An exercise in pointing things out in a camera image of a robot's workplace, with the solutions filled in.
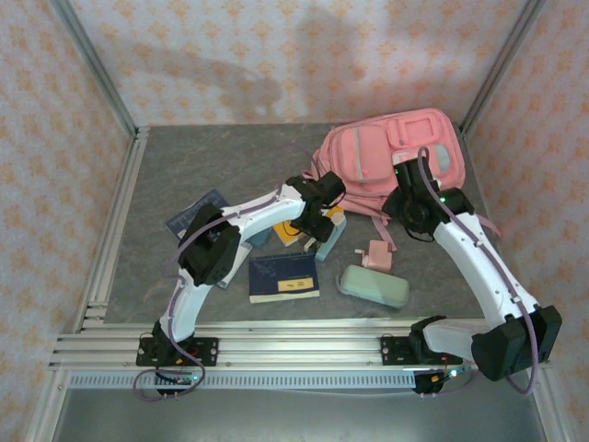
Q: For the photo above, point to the thin teal book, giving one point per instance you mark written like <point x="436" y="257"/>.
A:
<point x="329" y="251"/>

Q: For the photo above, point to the small pink box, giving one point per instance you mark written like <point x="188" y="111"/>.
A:
<point x="379" y="255"/>

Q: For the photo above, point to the pink backpack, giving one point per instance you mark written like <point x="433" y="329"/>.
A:
<point x="368" y="152"/>

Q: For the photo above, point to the dark blue book yellow label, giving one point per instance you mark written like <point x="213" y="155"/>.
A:
<point x="271" y="271"/>

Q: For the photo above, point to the mint green pencil case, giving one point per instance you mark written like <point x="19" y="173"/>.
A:
<point x="373" y="285"/>

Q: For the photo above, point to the white book blue edge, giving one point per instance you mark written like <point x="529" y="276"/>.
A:
<point x="234" y="267"/>

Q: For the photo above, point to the blue book white lettering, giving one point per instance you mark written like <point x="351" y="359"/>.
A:
<point x="202" y="202"/>

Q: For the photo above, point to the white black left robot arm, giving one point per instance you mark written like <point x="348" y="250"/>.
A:
<point x="271" y="218"/>

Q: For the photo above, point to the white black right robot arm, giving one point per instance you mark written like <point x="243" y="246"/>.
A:
<point x="474" y="271"/>

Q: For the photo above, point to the black base connector board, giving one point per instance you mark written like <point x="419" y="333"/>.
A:
<point x="181" y="380"/>
<point x="432" y="380"/>

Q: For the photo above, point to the grey metal lower panel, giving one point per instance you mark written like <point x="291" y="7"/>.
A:
<point x="294" y="419"/>

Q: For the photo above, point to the aluminium front rail beam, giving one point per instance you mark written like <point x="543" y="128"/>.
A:
<point x="299" y="343"/>

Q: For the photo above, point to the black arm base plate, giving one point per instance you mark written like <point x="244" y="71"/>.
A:
<point x="209" y="352"/>
<point x="391" y="350"/>

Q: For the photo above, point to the aluminium frame post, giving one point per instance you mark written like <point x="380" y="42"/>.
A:
<point x="96" y="64"/>
<point x="500" y="64"/>

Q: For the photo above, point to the aluminium side rail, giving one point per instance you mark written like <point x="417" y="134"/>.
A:
<point x="123" y="202"/>

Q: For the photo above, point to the aluminium lower frame leg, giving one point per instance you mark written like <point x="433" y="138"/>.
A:
<point x="48" y="410"/>
<point x="550" y="410"/>

